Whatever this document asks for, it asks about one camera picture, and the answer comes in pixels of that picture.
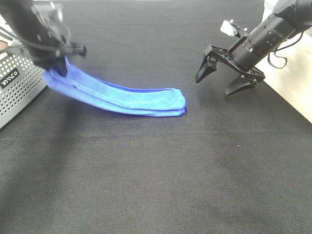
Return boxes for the blue microfiber towel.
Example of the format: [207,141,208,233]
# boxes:
[43,60,186,117]

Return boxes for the white plastic storage crate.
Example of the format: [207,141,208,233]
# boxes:
[253,0,312,124]

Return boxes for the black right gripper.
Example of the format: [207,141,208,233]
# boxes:
[195,44,265,96]

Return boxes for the black table mat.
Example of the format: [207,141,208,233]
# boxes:
[0,0,312,234]

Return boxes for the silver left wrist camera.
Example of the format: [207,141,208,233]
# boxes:
[37,1,63,23]

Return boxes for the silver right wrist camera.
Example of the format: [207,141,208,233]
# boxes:
[220,20,250,38]

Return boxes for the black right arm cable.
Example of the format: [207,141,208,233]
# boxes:
[267,30,304,69]

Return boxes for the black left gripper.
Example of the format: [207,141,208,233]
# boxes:
[32,22,87,77]

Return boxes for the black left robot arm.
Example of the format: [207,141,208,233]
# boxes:
[0,0,87,76]

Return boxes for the grey perforated laundry basket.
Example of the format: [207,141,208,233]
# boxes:
[0,18,46,128]

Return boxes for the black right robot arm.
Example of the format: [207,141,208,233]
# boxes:
[195,0,312,96]

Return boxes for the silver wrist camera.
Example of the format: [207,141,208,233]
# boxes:
[37,1,63,23]
[220,20,250,38]

